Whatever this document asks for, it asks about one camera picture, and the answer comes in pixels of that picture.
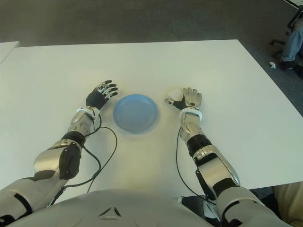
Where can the seated person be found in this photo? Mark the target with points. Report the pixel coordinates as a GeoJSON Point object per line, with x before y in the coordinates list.
{"type": "Point", "coordinates": [292, 45]}

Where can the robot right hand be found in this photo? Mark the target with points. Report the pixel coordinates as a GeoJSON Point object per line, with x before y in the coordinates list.
{"type": "Point", "coordinates": [191, 99]}

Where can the beige object beside robot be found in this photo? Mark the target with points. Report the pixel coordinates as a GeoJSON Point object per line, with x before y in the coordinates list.
{"type": "Point", "coordinates": [288, 203]}

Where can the white side table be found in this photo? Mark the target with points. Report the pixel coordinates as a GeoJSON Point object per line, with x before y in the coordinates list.
{"type": "Point", "coordinates": [7, 49]}

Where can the grey robot torso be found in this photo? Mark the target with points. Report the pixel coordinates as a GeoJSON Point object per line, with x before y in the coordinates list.
{"type": "Point", "coordinates": [118, 208]}

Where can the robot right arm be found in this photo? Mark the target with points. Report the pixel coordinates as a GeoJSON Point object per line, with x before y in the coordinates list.
{"type": "Point", "coordinates": [213, 165]}

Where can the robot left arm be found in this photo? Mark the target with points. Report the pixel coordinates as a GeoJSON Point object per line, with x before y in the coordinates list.
{"type": "Point", "coordinates": [49, 160]}

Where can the blue plastic plate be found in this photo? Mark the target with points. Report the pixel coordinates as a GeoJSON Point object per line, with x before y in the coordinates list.
{"type": "Point", "coordinates": [135, 114]}

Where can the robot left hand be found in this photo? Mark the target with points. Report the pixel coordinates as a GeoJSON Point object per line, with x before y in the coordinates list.
{"type": "Point", "coordinates": [95, 98]}

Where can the small white floor object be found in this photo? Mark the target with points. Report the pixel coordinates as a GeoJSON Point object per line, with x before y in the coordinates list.
{"type": "Point", "coordinates": [272, 65]}

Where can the black office chair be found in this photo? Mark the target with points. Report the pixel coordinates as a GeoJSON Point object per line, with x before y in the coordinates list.
{"type": "Point", "coordinates": [278, 43]}

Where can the white charger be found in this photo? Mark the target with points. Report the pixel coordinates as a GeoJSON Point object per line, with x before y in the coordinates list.
{"type": "Point", "coordinates": [175, 94]}

